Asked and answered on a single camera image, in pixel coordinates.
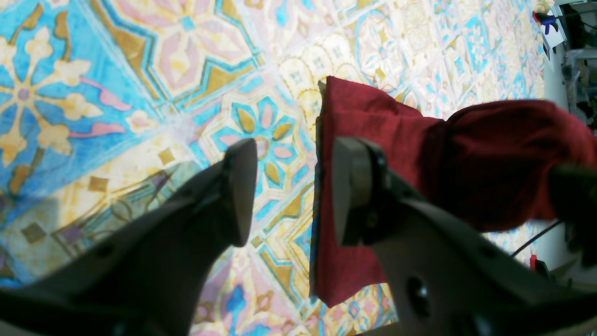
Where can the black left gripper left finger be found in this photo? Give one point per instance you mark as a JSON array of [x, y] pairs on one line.
[[146, 278]]

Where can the maroon t-shirt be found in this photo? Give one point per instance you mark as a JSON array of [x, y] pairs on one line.
[[487, 164]]

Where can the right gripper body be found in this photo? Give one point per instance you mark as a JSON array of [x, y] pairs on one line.
[[573, 194]]

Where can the patterned tablecloth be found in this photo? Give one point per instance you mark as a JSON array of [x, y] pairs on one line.
[[108, 106]]

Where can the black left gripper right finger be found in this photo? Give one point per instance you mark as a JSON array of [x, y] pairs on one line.
[[445, 278]]

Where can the blue orange lower clamp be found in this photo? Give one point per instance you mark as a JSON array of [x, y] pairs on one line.
[[543, 18]]

